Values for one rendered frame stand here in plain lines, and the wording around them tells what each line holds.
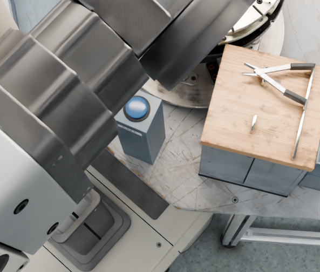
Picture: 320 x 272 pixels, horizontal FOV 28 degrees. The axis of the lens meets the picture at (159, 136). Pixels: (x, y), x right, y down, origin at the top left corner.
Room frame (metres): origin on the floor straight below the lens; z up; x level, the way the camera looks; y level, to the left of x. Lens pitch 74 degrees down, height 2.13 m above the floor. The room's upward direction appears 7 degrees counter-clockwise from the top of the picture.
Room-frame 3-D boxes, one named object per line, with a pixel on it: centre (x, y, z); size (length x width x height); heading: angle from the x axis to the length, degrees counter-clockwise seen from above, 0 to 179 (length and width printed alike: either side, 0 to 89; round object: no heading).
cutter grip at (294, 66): (0.39, -0.26, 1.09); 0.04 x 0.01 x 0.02; 83
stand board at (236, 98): (0.34, -0.20, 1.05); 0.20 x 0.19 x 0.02; 68
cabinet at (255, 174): (0.34, -0.20, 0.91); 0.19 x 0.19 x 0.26; 68
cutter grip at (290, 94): (0.34, -0.24, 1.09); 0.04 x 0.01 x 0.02; 53
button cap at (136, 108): (0.37, 0.03, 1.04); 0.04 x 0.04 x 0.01
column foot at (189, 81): (0.51, -0.07, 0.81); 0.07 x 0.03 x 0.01; 66
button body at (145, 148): (0.37, 0.03, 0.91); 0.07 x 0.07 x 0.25; 59
